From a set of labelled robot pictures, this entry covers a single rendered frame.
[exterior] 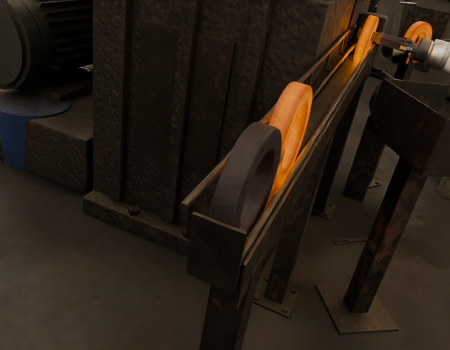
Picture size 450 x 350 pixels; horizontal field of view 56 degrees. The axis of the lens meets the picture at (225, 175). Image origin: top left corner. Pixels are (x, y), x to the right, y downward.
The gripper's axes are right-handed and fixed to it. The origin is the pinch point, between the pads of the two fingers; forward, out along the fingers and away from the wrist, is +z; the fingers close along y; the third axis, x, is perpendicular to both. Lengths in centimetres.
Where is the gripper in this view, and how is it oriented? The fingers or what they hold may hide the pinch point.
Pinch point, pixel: (367, 35)
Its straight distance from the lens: 160.9
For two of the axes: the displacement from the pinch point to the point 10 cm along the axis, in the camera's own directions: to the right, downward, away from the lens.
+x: 2.0, -8.4, -5.0
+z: -8.9, -3.6, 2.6
